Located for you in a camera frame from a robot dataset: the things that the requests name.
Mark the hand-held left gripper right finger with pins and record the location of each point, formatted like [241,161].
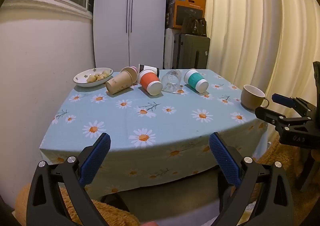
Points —
[223,158]

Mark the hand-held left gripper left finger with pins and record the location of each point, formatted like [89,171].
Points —
[96,158]

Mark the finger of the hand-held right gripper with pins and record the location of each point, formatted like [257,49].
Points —
[282,99]
[267,114]

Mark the brown paper cup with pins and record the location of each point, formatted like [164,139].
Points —
[118,83]

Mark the teal and white cup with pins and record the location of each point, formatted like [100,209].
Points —
[193,78]

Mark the orange and white cup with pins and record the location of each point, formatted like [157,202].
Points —
[148,80]

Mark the clear glass cup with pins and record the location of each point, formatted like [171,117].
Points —
[171,80]

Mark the pink paper cup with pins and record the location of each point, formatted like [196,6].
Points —
[133,70]

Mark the black and white cup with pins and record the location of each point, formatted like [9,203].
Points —
[150,67]

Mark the beige ceramic mug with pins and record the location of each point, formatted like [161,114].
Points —
[250,99]

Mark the brown fluffy rug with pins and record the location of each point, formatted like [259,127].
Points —
[112,212]

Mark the blue daisy print tablecloth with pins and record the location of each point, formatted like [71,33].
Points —
[175,120]

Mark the cream curtain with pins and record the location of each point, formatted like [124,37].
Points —
[250,28]

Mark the white floral bowl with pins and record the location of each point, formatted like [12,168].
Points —
[81,79]

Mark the yellow food pieces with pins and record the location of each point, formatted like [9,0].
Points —
[96,77]

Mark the grey suitcase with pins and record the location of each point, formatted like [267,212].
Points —
[191,52]

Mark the dark brown handbag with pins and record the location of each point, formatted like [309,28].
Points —
[196,27]

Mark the white storage box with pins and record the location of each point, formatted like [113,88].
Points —
[168,48]

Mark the orange and black cardboard box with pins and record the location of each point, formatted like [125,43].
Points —
[190,5]

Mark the white wardrobe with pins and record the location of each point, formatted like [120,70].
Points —
[112,15]

